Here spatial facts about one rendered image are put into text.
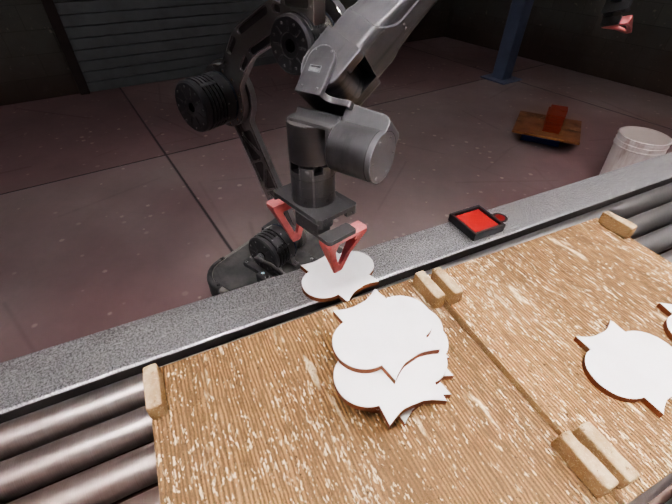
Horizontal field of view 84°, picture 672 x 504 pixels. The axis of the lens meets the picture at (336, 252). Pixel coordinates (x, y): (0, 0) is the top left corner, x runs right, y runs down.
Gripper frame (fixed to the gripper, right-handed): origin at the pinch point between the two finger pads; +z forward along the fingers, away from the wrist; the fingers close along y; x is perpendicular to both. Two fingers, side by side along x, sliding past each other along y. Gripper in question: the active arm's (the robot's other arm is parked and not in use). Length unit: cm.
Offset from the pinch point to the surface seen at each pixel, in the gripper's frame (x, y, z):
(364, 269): 8.4, 2.2, 7.2
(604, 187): 71, 18, 8
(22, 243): -48, -206, 94
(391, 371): -6.1, 20.6, 1.5
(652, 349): 25.1, 39.3, 6.4
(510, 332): 14.3, 25.3, 7.0
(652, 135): 293, -8, 61
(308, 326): -6.5, 6.0, 6.8
